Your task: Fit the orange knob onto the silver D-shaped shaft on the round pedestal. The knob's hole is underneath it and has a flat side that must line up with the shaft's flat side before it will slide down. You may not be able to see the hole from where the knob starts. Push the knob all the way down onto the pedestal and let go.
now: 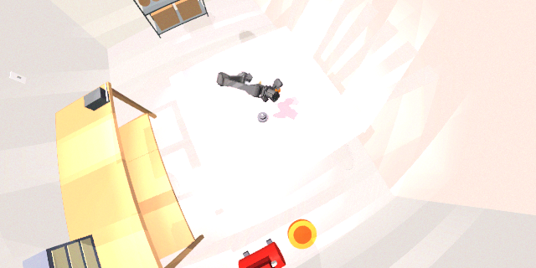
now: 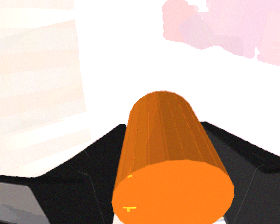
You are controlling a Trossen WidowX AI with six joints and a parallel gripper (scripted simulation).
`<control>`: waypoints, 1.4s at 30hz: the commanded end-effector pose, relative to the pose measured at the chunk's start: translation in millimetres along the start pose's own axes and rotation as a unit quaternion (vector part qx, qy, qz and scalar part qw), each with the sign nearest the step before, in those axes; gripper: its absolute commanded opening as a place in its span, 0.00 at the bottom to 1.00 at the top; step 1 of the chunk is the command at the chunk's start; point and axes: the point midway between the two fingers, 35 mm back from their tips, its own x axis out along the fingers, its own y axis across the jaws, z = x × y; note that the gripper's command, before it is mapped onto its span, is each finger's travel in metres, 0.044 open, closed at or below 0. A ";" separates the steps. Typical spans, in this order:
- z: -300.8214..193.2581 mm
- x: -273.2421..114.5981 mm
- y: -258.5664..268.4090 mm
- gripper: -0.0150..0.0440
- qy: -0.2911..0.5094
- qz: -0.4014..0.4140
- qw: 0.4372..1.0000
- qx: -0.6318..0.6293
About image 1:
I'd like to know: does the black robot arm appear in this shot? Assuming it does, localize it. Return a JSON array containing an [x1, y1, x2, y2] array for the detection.
[[216, 71, 280, 103]]

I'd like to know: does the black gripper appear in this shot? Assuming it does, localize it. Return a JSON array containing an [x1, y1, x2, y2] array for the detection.
[[262, 78, 284, 102]]

